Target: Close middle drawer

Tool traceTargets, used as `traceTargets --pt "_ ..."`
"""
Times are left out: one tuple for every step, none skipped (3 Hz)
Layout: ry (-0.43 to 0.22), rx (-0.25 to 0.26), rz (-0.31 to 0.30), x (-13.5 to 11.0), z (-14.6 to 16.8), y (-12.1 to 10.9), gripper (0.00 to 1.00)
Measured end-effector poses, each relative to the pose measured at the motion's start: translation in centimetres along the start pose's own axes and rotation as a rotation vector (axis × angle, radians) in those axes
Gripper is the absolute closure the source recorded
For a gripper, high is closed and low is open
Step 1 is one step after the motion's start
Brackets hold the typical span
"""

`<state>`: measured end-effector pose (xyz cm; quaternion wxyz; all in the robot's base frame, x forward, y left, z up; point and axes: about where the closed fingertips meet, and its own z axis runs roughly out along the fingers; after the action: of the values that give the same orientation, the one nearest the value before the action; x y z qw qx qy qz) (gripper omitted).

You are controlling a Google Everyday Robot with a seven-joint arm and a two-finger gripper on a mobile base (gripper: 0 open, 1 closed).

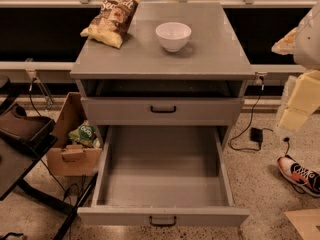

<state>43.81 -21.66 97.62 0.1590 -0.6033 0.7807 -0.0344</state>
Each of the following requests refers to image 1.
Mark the grey drawer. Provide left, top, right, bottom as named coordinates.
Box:
left=78, top=126, right=249, bottom=227
left=81, top=97, right=244, bottom=126

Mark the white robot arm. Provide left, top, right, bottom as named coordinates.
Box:
left=271, top=3, right=320, bottom=137

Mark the grey drawer cabinet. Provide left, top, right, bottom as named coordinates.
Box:
left=71, top=1, right=254, bottom=144

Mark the grey top drawer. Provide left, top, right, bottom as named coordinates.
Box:
left=81, top=97, right=244, bottom=126

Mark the white ceramic bowl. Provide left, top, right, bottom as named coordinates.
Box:
left=155, top=22, right=192, bottom=52

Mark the green snack bag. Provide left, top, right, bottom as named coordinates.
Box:
left=68, top=120, right=101, bottom=148

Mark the brown yellow chip bag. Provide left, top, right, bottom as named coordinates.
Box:
left=80, top=0, right=142, bottom=48

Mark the open cardboard box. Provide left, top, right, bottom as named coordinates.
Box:
left=46, top=92, right=102, bottom=176

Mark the black stand with tray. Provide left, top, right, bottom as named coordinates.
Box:
left=0, top=75, right=99, bottom=240

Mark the orange white sneaker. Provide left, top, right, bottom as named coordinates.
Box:
left=277, top=155, right=320, bottom=198

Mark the cardboard piece on floor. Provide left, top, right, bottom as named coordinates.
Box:
left=285, top=209, right=320, bottom=240

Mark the black power adapter with cable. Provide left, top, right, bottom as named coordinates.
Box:
left=228, top=75, right=291, bottom=156

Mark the black cable on left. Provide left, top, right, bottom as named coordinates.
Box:
left=27, top=77, right=84, bottom=240

